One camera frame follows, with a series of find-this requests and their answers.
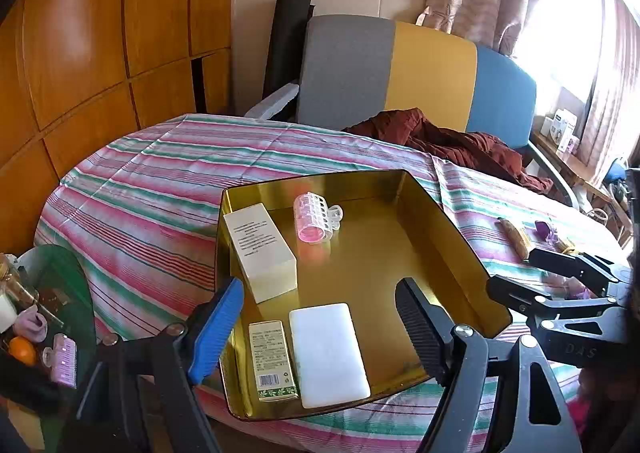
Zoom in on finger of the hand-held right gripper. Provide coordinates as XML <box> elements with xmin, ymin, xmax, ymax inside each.
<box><xmin>529</xmin><ymin>249</ymin><xmax>632</xmax><ymax>296</ymax></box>
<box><xmin>487</xmin><ymin>274</ymin><xmax>621</xmax><ymax>329</ymax></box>

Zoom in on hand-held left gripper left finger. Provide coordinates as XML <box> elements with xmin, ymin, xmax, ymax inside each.
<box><xmin>75</xmin><ymin>277</ymin><xmax>246</xmax><ymax>453</ymax></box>

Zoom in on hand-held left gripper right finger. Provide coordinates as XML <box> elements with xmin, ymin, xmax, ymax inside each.
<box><xmin>394</xmin><ymin>277</ymin><xmax>583</xmax><ymax>453</ymax></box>

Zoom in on gold metal tray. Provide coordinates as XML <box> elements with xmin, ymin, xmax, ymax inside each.
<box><xmin>216</xmin><ymin>170</ymin><xmax>514</xmax><ymax>421</ymax></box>

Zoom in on small green label box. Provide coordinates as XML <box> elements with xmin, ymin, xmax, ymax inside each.
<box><xmin>248</xmin><ymin>319</ymin><xmax>301</xmax><ymax>403</ymax></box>

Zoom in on pink garment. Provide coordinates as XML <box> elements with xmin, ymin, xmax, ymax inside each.
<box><xmin>570</xmin><ymin>395</ymin><xmax>592</xmax><ymax>434</ymax></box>

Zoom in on tall white carton box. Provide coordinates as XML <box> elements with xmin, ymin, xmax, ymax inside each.
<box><xmin>223</xmin><ymin>203</ymin><xmax>297</xmax><ymax>304</ymax></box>

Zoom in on flat white soap block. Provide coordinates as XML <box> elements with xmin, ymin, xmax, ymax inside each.
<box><xmin>288</xmin><ymin>302</ymin><xmax>372</xmax><ymax>409</ymax></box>

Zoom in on wooden desk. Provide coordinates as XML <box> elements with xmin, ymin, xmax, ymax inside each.
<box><xmin>530</xmin><ymin>128</ymin><xmax>631</xmax><ymax>244</ymax></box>

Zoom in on white printed boxes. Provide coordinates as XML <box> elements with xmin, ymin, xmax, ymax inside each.
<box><xmin>542</xmin><ymin>108</ymin><xmax>579</xmax><ymax>154</ymax></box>

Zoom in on pink hair roller with clip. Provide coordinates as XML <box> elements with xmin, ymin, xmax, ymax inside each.
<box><xmin>293</xmin><ymin>192</ymin><xmax>345</xmax><ymax>242</ymax></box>

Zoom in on striped bed sheet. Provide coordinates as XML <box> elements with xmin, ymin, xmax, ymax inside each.
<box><xmin>34</xmin><ymin>113</ymin><xmax>631</xmax><ymax>453</ymax></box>

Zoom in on green glass side table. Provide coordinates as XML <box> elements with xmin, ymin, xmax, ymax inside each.
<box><xmin>0</xmin><ymin>244</ymin><xmax>98</xmax><ymax>453</ymax></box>

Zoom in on pink striped curtain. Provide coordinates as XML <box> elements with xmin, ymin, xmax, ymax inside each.
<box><xmin>582</xmin><ymin>0</ymin><xmax>640</xmax><ymax>189</ymax></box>

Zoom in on dark red blanket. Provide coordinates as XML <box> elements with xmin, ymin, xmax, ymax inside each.
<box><xmin>342</xmin><ymin>108</ymin><xmax>568</xmax><ymax>206</ymax></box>

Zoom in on pink scrunchie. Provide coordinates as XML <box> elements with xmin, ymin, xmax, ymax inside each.
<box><xmin>12</xmin><ymin>310</ymin><xmax>48</xmax><ymax>340</ymax></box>

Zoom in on orange fruit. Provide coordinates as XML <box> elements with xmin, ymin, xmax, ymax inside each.
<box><xmin>9</xmin><ymin>337</ymin><xmax>38</xmax><ymax>366</ymax></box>

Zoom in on gold capped bottles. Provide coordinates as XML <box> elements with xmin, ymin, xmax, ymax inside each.
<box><xmin>0</xmin><ymin>253</ymin><xmax>41</xmax><ymax>306</ymax></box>

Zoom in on grey yellow blue headboard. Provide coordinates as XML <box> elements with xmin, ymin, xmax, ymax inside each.
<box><xmin>295</xmin><ymin>14</ymin><xmax>538</xmax><ymax>149</ymax></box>

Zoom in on black rolled mat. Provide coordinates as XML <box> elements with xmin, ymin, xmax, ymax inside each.
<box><xmin>262</xmin><ymin>0</ymin><xmax>316</xmax><ymax>106</ymax></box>

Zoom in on wooden wardrobe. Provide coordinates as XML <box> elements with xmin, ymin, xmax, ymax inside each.
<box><xmin>0</xmin><ymin>0</ymin><xmax>236</xmax><ymax>254</ymax></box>

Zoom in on grey bed rail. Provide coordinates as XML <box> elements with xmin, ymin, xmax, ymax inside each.
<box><xmin>530</xmin><ymin>142</ymin><xmax>581</xmax><ymax>209</ymax></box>
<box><xmin>243</xmin><ymin>83</ymin><xmax>300</xmax><ymax>121</ymax></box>

